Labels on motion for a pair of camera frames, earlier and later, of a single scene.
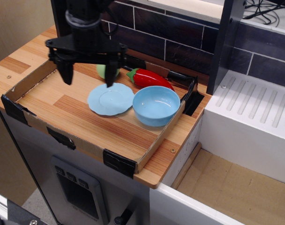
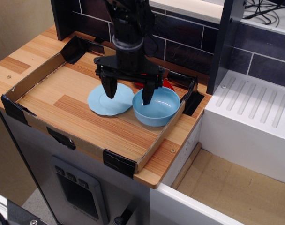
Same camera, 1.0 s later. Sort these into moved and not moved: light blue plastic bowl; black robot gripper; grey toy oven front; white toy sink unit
Moved: black robot gripper
Not moved: white toy sink unit; grey toy oven front; light blue plastic bowl
